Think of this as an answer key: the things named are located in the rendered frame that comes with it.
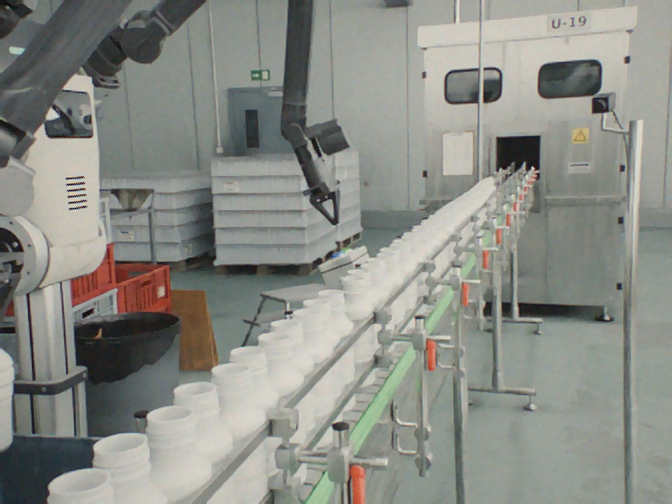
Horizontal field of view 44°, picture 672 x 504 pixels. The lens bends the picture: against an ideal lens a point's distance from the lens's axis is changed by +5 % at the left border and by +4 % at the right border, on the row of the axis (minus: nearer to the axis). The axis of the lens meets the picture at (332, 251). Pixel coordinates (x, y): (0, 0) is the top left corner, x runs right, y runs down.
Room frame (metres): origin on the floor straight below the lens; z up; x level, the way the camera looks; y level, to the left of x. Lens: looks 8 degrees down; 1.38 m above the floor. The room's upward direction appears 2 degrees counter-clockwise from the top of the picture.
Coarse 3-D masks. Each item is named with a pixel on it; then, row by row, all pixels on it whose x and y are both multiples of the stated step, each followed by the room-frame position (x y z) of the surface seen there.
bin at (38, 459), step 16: (16, 448) 1.17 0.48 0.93; (32, 448) 1.16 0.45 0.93; (48, 448) 1.16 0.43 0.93; (64, 448) 1.15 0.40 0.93; (80, 448) 1.14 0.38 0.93; (0, 464) 1.18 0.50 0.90; (16, 464) 1.17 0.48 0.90; (32, 464) 1.16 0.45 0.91; (48, 464) 1.16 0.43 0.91; (64, 464) 1.15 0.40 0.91; (80, 464) 1.14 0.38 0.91; (0, 480) 1.18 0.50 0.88; (16, 480) 1.17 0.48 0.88; (32, 480) 1.16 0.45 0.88; (48, 480) 1.16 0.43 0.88; (0, 496) 1.18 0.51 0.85; (16, 496) 1.17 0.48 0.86; (32, 496) 1.16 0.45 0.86; (48, 496) 1.16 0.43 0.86
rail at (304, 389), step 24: (432, 288) 1.69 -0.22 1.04; (360, 336) 1.07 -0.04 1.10; (336, 360) 0.95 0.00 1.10; (312, 384) 0.85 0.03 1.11; (360, 384) 1.06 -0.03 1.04; (288, 408) 0.78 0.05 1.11; (336, 408) 0.95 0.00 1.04; (264, 432) 0.71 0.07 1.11; (240, 456) 0.66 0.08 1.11; (216, 480) 0.61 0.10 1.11
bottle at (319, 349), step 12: (300, 312) 0.97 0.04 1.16; (312, 312) 0.97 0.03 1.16; (312, 324) 0.94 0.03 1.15; (312, 336) 0.94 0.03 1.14; (312, 348) 0.93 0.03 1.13; (324, 348) 0.94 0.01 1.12; (312, 360) 0.93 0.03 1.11; (324, 360) 0.93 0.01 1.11; (312, 372) 0.93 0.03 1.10; (324, 384) 0.93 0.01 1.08; (324, 396) 0.93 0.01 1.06; (324, 408) 0.93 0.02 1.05; (324, 444) 0.93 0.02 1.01
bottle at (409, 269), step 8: (400, 248) 1.50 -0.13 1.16; (408, 248) 1.52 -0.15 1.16; (400, 256) 1.50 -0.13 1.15; (400, 264) 1.50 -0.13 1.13; (408, 264) 1.51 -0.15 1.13; (408, 272) 1.49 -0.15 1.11; (408, 288) 1.50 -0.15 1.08; (408, 296) 1.50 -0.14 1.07; (408, 304) 1.49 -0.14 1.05; (408, 312) 1.49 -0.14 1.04; (408, 328) 1.50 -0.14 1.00
